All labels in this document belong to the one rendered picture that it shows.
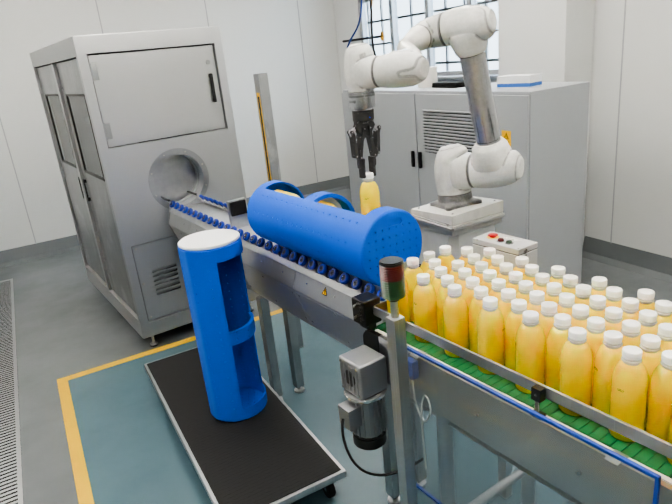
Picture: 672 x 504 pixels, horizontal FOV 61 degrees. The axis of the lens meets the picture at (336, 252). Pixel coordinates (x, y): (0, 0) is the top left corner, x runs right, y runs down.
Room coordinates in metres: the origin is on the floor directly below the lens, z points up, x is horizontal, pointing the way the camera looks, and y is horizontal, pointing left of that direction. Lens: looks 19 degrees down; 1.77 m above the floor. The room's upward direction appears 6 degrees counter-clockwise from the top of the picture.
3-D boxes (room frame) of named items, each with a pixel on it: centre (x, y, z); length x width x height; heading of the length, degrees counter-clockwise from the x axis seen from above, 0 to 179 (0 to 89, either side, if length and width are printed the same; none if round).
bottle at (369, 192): (2.02, -0.14, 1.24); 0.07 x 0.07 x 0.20
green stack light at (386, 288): (1.36, -0.14, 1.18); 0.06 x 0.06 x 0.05
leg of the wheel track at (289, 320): (2.80, 0.29, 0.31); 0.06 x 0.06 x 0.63; 33
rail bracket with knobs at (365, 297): (1.73, -0.09, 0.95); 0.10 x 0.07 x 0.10; 123
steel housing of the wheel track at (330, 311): (2.76, 0.35, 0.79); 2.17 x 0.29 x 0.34; 33
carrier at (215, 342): (2.48, 0.56, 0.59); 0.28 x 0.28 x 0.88
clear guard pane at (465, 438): (1.20, -0.35, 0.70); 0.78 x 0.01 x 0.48; 33
